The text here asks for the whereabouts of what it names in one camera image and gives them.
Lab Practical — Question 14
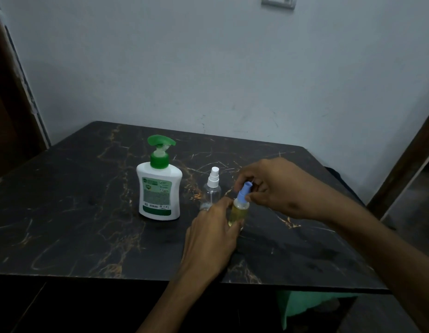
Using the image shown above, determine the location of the brown wooden frame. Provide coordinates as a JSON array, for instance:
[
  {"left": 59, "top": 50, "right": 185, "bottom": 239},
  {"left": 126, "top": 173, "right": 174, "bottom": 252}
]
[{"left": 367, "top": 106, "right": 429, "bottom": 221}]

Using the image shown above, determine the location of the person's right forearm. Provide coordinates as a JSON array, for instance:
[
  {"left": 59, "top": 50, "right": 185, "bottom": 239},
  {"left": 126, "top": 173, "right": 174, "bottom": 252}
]
[{"left": 325, "top": 190, "right": 429, "bottom": 333}]

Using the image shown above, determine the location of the green cloth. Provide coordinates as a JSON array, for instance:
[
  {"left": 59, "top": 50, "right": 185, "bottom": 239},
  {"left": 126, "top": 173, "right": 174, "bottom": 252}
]
[{"left": 276, "top": 290, "right": 357, "bottom": 330}]

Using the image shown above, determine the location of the white green hand sanitizer bottle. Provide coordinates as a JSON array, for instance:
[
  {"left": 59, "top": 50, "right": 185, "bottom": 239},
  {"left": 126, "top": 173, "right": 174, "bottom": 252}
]
[{"left": 136, "top": 135, "right": 183, "bottom": 221}]

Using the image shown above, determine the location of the white wall switch plate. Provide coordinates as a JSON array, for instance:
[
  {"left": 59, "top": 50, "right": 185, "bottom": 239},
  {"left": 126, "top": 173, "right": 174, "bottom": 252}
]
[{"left": 261, "top": 0, "right": 298, "bottom": 10}]

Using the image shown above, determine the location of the person's right hand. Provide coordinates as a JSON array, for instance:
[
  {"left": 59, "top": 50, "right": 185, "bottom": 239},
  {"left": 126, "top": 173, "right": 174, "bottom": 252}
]
[{"left": 234, "top": 157, "right": 342, "bottom": 223}]

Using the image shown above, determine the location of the person's left hand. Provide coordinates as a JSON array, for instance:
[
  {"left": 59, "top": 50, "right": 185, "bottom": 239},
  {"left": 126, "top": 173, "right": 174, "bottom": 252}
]
[{"left": 179, "top": 197, "right": 244, "bottom": 285}]

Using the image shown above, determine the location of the small clear bottle white cap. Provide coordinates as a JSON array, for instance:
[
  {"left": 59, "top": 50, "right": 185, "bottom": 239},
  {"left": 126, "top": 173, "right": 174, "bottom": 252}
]
[{"left": 200, "top": 166, "right": 222, "bottom": 211}]

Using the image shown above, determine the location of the brown wooden door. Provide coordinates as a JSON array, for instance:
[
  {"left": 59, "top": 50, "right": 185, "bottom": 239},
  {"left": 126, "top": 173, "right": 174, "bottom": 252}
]
[{"left": 0, "top": 6, "right": 50, "bottom": 181}]

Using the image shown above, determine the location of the blue spray cap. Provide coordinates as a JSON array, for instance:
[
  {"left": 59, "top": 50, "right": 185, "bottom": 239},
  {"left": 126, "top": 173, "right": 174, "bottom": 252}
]
[{"left": 237, "top": 181, "right": 253, "bottom": 206}]

